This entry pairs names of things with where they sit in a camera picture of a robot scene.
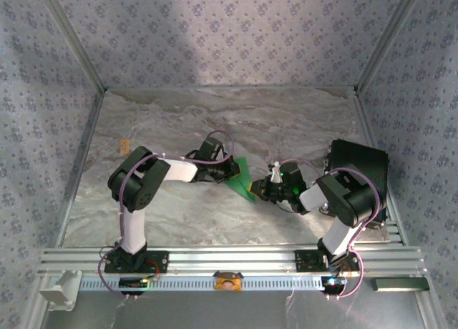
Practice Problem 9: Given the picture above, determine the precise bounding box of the green square paper sheet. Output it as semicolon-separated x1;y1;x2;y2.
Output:
224;157;258;204

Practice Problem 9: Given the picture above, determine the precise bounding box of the black mesh box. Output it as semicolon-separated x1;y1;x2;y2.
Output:
323;138;390;230

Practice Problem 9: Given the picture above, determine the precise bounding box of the black circuit board with LED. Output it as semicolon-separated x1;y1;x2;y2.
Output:
321;275;348;290
119;277;150;290

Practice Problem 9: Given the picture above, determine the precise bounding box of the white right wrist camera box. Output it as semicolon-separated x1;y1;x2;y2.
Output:
268;162;284;183

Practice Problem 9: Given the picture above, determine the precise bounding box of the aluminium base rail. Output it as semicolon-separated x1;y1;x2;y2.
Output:
37;246;429;277

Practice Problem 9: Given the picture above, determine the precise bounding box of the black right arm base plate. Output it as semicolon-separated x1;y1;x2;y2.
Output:
294;249;360;273

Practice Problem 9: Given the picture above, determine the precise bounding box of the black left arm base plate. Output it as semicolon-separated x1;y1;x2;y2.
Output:
104;250;170;274

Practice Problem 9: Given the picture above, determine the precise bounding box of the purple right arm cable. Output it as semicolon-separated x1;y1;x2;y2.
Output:
273;157;380;300

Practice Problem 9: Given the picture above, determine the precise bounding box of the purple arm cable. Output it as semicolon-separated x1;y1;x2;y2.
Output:
98;129;235;300
273;157;380;300

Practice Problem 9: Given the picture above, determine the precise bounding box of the grey slotted cable duct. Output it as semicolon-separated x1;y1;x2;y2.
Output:
78;274;327;293

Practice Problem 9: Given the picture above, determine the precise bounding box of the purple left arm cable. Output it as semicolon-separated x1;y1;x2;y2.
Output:
98;129;235;300

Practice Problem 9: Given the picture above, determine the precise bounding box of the aluminium frame post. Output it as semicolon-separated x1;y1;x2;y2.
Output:
354;0;425;94
35;0;107;92

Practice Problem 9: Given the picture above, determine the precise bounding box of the white plastic bracket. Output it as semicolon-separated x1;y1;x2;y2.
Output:
38;270;82;311

